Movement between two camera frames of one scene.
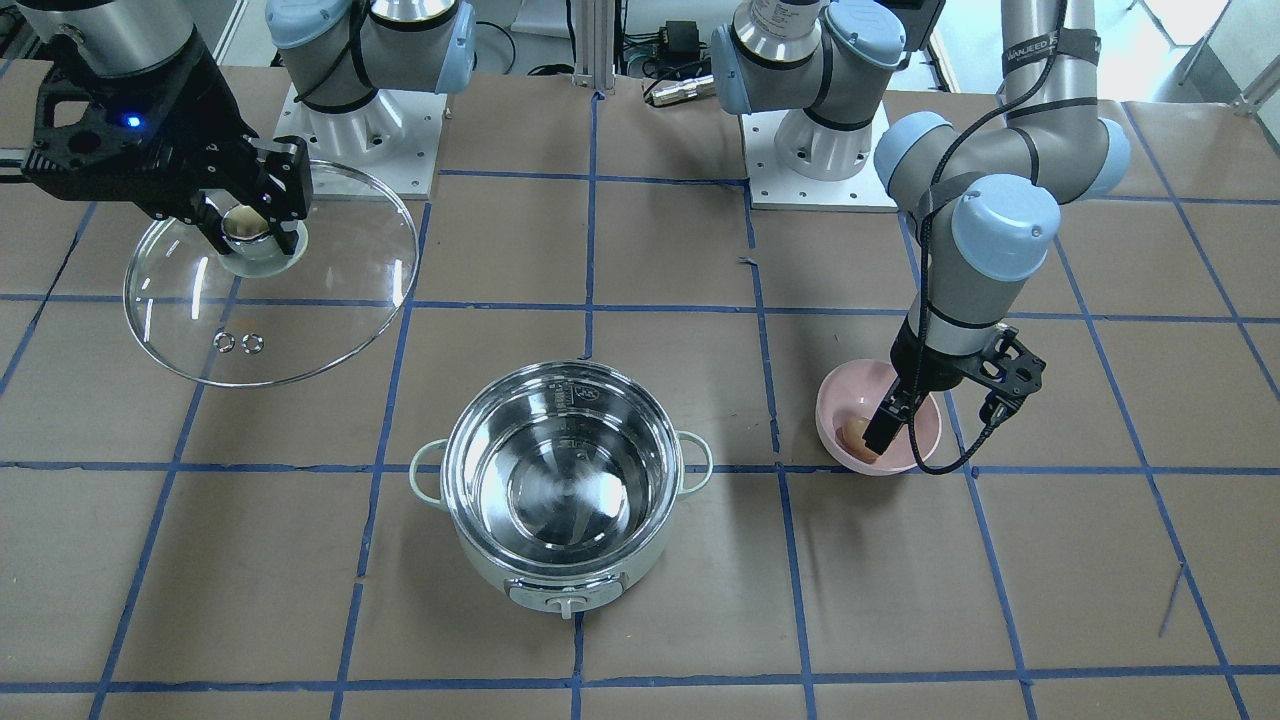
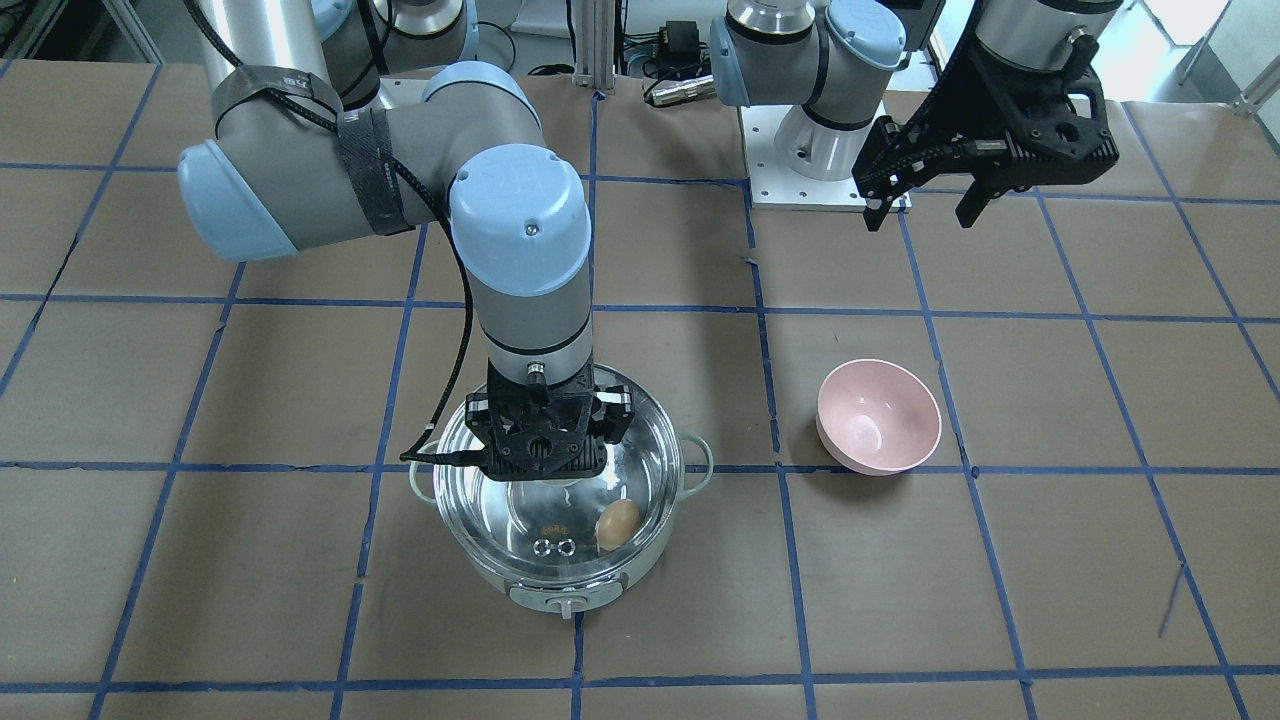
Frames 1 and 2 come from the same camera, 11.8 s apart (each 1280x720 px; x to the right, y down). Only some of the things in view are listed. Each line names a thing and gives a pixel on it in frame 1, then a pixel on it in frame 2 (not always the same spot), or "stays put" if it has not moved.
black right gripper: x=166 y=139 to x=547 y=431
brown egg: x=850 y=437 to x=617 y=525
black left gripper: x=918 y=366 to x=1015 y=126
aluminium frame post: x=595 y=45 stays put
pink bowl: x=847 y=399 stays put
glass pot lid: x=254 y=316 to x=568 y=533
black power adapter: x=682 y=48 stays put
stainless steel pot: x=562 y=478 stays put
